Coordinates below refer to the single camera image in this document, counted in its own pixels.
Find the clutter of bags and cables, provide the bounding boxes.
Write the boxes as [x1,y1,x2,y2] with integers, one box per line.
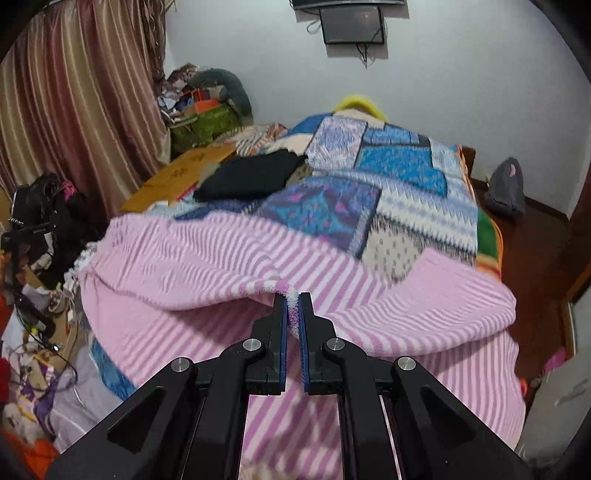
[0,173,93,278]

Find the patchwork patterned blanket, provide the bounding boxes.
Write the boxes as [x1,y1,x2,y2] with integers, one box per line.
[90,111,504,402]

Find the dark wall box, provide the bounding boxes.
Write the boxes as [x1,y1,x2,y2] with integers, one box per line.
[291,0,407,10]

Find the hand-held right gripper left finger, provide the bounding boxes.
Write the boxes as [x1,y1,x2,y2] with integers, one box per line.
[46,293,287,480]

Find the black cloth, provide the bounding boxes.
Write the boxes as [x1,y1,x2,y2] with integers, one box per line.
[194,150,309,202]

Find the yellow pillow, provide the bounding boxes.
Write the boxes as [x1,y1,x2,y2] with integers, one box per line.
[333,95,387,121]

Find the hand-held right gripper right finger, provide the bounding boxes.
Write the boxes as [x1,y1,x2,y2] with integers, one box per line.
[298,292,536,480]

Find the striped brown curtain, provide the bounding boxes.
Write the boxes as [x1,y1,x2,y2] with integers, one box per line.
[0,0,171,222]

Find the pink striped towel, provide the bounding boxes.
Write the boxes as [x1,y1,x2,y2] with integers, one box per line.
[76,213,527,476]

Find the black wall monitor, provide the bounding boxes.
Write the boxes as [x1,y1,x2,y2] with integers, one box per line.
[320,6,386,45]

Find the pile of clothes and papers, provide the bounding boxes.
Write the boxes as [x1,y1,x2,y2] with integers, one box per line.
[157,62,222,118]

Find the grey backpack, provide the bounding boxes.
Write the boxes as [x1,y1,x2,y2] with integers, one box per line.
[484,157,526,217]

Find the light grey cushion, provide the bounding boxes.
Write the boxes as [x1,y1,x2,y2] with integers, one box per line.
[515,355,591,467]

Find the green patterned bag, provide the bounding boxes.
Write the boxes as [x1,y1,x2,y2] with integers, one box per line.
[168,105,241,158]

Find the wooden lap desk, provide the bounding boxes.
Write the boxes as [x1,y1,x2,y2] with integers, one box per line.
[120,143,238,214]

